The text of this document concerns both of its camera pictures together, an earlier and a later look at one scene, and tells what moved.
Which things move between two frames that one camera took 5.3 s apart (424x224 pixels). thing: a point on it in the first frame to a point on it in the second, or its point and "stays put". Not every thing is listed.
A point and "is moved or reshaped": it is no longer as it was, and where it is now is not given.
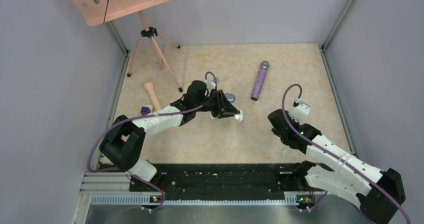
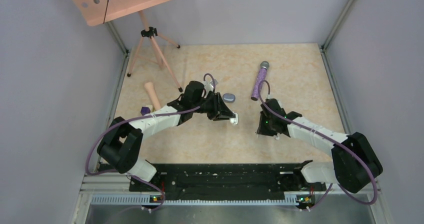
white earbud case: [239, 117] is moved or reshaped
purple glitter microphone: [260, 80] stays put
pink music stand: [98, 3] stays put
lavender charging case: [230, 97] stays put
